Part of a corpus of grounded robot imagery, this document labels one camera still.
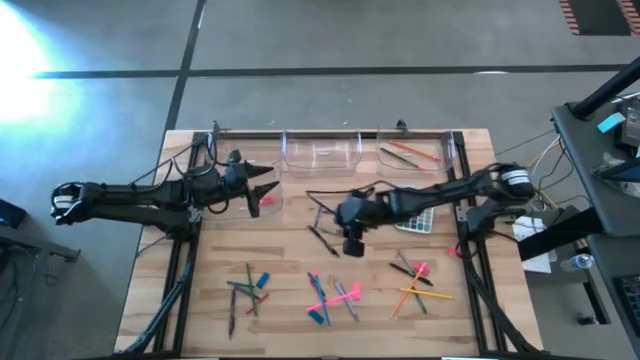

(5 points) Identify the clear water bottle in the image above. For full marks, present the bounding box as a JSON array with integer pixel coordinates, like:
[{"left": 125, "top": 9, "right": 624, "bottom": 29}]
[{"left": 559, "top": 253, "right": 595, "bottom": 273}]

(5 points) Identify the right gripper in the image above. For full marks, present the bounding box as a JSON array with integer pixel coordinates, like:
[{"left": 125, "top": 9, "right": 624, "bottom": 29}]
[{"left": 333, "top": 189, "right": 382, "bottom": 259}]

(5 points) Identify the dark tablet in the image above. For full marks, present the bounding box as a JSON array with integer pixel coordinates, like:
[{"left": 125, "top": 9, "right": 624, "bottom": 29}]
[{"left": 592, "top": 157, "right": 640, "bottom": 184}]

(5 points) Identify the red crayon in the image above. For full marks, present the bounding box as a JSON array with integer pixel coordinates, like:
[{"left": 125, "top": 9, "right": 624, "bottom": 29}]
[{"left": 243, "top": 292, "right": 271, "bottom": 316}]

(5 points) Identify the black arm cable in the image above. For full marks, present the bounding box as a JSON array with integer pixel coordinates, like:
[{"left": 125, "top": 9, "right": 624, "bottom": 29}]
[
  {"left": 169, "top": 132, "right": 231, "bottom": 217},
  {"left": 304, "top": 178, "right": 401, "bottom": 217}
]

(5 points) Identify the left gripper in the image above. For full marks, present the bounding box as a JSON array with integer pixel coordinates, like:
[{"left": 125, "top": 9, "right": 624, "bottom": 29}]
[{"left": 219, "top": 149, "right": 281, "bottom": 220}]

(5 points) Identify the black keyboard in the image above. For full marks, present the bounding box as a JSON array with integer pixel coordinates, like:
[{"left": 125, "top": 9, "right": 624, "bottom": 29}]
[{"left": 613, "top": 273, "right": 640, "bottom": 326}]

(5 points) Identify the grey side desk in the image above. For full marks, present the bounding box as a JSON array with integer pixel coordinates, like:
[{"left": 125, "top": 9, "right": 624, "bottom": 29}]
[
  {"left": 551, "top": 98, "right": 640, "bottom": 237},
  {"left": 585, "top": 233, "right": 640, "bottom": 360}
]

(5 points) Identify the orange pencil pink eraser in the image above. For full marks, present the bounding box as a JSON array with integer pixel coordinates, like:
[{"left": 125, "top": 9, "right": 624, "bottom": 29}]
[
  {"left": 388, "top": 141, "right": 442, "bottom": 162},
  {"left": 389, "top": 262, "right": 429, "bottom": 320}
]

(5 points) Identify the black pen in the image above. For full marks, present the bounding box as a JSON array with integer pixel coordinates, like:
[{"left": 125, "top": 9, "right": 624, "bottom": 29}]
[
  {"left": 307, "top": 224, "right": 341, "bottom": 259},
  {"left": 388, "top": 262, "right": 435, "bottom": 287}
]

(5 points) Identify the short green pencil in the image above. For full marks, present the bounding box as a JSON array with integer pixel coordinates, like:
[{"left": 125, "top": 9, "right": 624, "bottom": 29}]
[{"left": 410, "top": 287, "right": 429, "bottom": 315}]

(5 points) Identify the long green pencil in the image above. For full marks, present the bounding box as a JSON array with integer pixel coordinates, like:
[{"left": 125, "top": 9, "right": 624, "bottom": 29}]
[{"left": 244, "top": 262, "right": 259, "bottom": 317}]

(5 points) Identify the black floor box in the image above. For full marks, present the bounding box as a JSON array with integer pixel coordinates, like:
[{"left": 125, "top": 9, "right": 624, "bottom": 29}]
[{"left": 0, "top": 198, "right": 29, "bottom": 230}]

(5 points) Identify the blue sticky note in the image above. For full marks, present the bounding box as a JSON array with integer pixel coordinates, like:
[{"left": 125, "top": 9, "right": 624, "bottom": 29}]
[{"left": 597, "top": 112, "right": 627, "bottom": 134}]

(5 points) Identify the black device box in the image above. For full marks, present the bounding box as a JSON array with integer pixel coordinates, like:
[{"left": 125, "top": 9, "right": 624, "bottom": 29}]
[{"left": 615, "top": 99, "right": 640, "bottom": 151}]

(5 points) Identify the grey table leg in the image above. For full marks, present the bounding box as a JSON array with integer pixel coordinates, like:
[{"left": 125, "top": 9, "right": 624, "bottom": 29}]
[{"left": 0, "top": 224, "right": 81, "bottom": 264}]

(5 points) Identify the grey desk calculator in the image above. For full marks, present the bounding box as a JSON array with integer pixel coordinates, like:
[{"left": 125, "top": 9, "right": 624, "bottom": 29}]
[{"left": 394, "top": 207, "right": 436, "bottom": 235}]

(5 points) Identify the white paper sheet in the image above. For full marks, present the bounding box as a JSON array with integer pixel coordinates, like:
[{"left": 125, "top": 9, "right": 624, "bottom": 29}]
[{"left": 512, "top": 214, "right": 557, "bottom": 275}]

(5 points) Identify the black diagonal bar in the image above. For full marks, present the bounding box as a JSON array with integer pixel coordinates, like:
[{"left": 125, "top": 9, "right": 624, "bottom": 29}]
[{"left": 517, "top": 206, "right": 606, "bottom": 262}]

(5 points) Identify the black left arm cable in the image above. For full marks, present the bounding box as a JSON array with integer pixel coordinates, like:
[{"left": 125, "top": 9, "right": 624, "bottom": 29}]
[{"left": 169, "top": 132, "right": 231, "bottom": 217}]

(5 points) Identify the black pole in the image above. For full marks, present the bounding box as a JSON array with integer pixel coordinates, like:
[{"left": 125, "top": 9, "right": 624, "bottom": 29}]
[{"left": 571, "top": 63, "right": 640, "bottom": 120}]

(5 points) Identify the yellow pencil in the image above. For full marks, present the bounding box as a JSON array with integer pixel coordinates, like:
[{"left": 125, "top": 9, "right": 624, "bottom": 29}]
[{"left": 399, "top": 286, "right": 455, "bottom": 301}]

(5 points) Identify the red marker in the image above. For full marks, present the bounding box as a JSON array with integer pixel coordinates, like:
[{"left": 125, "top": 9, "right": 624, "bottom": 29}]
[{"left": 310, "top": 269, "right": 329, "bottom": 299}]

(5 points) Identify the mat with striped edge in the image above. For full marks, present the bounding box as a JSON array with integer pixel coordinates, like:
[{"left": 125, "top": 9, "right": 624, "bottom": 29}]
[{"left": 558, "top": 0, "right": 640, "bottom": 36}]

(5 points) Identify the clear plastic bin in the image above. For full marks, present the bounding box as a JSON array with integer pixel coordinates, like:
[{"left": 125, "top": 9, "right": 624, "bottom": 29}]
[
  {"left": 198, "top": 163, "right": 285, "bottom": 223},
  {"left": 205, "top": 130, "right": 285, "bottom": 170},
  {"left": 375, "top": 127, "right": 458, "bottom": 174},
  {"left": 280, "top": 128, "right": 364, "bottom": 178}
]

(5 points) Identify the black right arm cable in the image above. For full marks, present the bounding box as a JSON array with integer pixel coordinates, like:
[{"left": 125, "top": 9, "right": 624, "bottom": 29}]
[{"left": 304, "top": 178, "right": 401, "bottom": 217}]

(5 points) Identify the clear purple pen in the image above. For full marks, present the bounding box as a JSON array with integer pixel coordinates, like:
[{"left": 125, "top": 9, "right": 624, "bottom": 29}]
[{"left": 333, "top": 280, "right": 360, "bottom": 322}]

